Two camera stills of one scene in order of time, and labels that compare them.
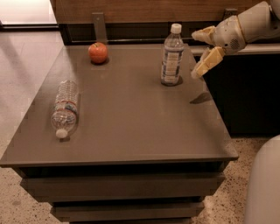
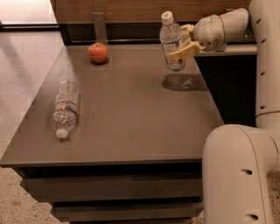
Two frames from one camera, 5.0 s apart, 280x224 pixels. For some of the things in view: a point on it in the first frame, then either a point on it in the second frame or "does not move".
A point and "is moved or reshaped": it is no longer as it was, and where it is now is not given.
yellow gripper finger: (210, 59) → (185, 52)
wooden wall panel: (149, 11) does not move
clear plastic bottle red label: (65, 114) does not move
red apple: (98, 52) does not move
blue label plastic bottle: (173, 56) is moved or reshaped
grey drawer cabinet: (143, 152) does not move
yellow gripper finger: (205, 35) → (185, 32)
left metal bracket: (100, 27) does not move
